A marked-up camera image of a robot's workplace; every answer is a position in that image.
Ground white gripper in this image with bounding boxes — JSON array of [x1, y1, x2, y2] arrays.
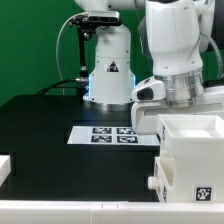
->
[[131, 94, 224, 135]]

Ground small white drawer with knob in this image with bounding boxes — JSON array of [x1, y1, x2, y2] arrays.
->
[[148, 157, 175, 203]]

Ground large white drawer cabinet box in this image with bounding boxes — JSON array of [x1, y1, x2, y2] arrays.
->
[[158, 115, 224, 203]]

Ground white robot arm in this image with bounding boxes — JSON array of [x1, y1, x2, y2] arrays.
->
[[131, 0, 224, 134]]

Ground white sheet with markers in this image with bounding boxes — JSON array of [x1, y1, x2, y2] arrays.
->
[[67, 126, 159, 146]]

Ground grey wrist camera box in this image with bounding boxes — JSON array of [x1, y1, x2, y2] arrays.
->
[[132, 77, 166, 102]]

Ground black cables at base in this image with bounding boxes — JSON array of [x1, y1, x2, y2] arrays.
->
[[35, 77, 90, 96]]

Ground grey camera cable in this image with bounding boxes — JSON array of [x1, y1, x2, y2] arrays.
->
[[55, 11, 90, 82]]

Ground black camera stand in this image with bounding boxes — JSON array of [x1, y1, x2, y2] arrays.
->
[[67, 19, 98, 84]]

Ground grey camera on stand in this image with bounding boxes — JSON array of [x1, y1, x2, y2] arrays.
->
[[88, 11, 120, 24]]

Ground white left fence rail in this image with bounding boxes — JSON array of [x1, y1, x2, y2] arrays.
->
[[0, 155, 11, 187]]

